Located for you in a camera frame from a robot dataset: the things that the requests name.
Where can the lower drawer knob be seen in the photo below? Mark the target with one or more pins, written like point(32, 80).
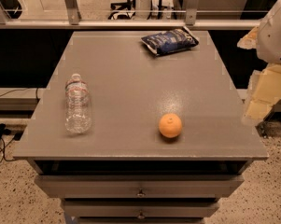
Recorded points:
point(141, 216)

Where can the metal railing frame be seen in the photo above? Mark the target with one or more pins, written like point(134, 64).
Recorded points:
point(149, 14)

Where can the black office chair base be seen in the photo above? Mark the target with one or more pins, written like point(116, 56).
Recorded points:
point(122, 10)

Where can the upper drawer knob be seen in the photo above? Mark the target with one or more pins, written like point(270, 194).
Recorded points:
point(140, 194)

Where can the blue chip bag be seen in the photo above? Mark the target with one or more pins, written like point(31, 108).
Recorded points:
point(170, 41)

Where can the clear plastic water bottle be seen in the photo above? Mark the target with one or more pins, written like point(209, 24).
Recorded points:
point(78, 105)

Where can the drawer knob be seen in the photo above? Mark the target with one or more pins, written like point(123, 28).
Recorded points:
point(140, 194)
point(141, 216)

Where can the orange fruit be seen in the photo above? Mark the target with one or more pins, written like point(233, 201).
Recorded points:
point(170, 125)

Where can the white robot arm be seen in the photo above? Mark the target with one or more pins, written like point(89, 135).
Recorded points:
point(268, 45)

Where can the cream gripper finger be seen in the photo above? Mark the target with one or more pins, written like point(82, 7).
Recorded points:
point(263, 92)
point(249, 40)

